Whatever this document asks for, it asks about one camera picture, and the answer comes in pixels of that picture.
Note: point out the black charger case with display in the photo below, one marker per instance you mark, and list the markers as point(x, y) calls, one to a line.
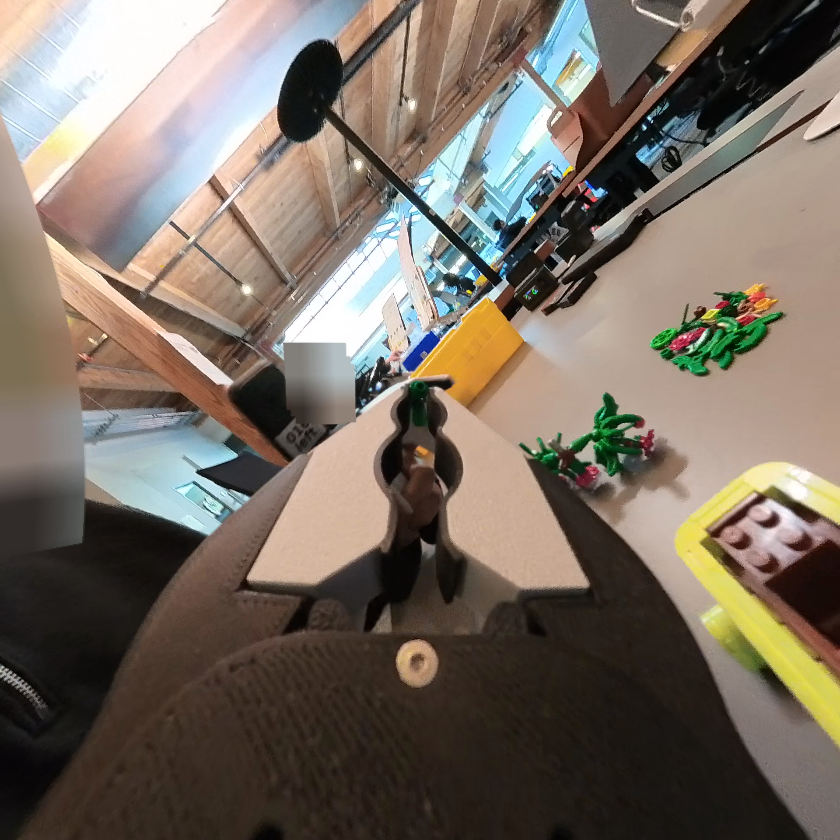
point(535, 285)

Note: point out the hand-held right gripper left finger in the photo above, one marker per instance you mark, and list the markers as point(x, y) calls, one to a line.
point(328, 518)

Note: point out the black board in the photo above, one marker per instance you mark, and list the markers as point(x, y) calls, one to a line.
point(617, 52)

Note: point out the black flat box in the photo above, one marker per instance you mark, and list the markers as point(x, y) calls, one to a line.
point(610, 246)

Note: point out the black office chair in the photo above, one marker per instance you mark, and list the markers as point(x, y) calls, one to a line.
point(243, 472)

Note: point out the paper instruction booklet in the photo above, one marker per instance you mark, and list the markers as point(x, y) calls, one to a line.
point(417, 275)
point(394, 325)

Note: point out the person's left hand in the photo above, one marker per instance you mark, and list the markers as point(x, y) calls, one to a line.
point(421, 499)

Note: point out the wooden background desk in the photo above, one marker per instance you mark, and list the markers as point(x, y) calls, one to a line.
point(656, 98)

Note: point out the small green toy brick cone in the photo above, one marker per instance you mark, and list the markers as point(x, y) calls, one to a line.
point(418, 397)

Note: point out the green toy brick vine plant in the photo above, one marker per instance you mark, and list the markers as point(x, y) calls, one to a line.
point(610, 433)

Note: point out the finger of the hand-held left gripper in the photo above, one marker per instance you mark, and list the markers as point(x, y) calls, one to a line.
point(439, 382)
point(413, 443)

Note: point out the yellow plastic bin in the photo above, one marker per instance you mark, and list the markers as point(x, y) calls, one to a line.
point(472, 354)

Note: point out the white document stand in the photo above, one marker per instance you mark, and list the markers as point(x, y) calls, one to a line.
point(827, 121)

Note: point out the person's left forearm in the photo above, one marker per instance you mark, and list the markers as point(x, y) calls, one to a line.
point(400, 577)

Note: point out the paper notice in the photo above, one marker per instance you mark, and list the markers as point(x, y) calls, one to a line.
point(193, 358)

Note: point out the small black battery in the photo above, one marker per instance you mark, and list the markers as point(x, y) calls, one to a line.
point(556, 302)
point(579, 289)

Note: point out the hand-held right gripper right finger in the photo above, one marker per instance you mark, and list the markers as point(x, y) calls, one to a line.
point(512, 518)

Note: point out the black pole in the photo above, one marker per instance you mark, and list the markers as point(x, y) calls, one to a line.
point(394, 177)

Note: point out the black open case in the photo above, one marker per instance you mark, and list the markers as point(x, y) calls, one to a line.
point(576, 229)

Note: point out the pile of small toy bricks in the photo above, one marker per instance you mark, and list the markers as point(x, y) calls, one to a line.
point(722, 334)

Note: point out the brown paper bag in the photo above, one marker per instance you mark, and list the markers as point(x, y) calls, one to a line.
point(565, 134)

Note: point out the blue plastic bin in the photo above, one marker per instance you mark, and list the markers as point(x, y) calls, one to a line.
point(420, 351)

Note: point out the lime green toy brick pot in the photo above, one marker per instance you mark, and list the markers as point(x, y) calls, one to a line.
point(754, 544)

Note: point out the wooden post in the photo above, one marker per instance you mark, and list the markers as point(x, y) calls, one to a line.
point(164, 354)

